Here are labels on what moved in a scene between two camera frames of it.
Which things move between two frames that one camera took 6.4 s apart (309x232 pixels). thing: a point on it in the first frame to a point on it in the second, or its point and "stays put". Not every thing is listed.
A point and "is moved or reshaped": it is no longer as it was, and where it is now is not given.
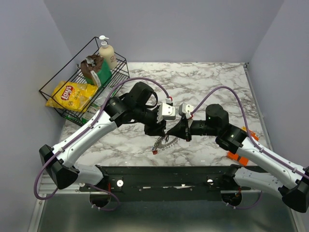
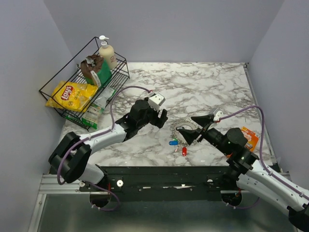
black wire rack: x=81 y=89 stays put
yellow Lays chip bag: x=74 y=95 stays put
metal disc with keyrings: x=159 y=145 is moved or reshaped
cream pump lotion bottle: x=107 y=52 stays put
